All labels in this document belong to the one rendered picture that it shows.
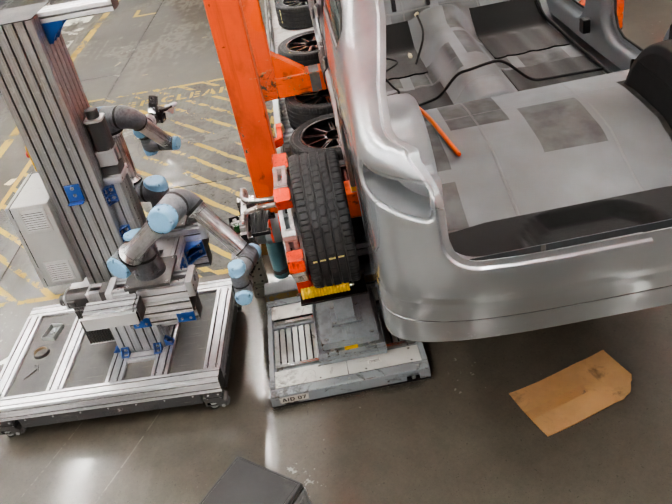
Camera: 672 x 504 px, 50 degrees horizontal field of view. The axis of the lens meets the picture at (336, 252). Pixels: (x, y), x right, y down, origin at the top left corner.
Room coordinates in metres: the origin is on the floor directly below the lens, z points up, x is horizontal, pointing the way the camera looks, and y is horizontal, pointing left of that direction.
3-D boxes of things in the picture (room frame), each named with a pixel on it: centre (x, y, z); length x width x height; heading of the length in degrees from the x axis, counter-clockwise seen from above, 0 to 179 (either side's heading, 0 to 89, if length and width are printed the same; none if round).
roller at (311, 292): (2.89, 0.09, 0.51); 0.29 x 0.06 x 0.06; 89
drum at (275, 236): (3.01, 0.26, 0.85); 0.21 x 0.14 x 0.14; 89
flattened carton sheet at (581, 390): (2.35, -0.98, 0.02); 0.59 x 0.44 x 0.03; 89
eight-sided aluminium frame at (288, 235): (3.01, 0.19, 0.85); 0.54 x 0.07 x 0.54; 179
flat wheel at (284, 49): (6.65, -0.18, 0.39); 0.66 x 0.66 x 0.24
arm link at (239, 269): (2.56, 0.42, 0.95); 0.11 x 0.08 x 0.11; 155
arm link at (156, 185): (3.40, 0.85, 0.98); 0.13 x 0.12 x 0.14; 70
